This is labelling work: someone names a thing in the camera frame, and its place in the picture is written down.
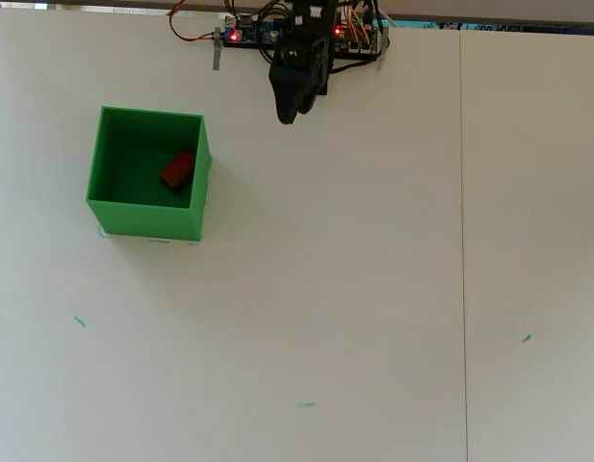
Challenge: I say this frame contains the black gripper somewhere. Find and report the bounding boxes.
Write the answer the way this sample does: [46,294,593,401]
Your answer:
[268,28,331,126]

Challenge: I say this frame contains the red rectangular block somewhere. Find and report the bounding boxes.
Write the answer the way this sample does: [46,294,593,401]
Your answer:
[159,149,195,193]

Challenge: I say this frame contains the green square plastic bin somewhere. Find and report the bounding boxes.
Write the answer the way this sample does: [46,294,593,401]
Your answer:
[85,106,214,243]

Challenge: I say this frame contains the black base board with electronics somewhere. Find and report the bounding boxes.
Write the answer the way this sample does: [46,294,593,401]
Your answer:
[222,13,390,62]

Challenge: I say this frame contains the grey table clamp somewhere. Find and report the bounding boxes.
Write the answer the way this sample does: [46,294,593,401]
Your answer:
[211,27,226,71]

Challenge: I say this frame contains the coloured jumper wires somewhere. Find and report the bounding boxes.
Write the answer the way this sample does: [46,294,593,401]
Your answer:
[341,0,375,50]

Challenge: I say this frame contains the black looped servo cables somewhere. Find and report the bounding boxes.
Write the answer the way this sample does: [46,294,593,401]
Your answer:
[222,0,297,64]

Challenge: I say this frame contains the black power cable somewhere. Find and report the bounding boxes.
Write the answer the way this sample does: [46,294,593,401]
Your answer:
[371,0,397,31]

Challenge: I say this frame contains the thin red wire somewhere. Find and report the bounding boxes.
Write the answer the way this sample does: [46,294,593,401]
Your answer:
[168,0,216,44]

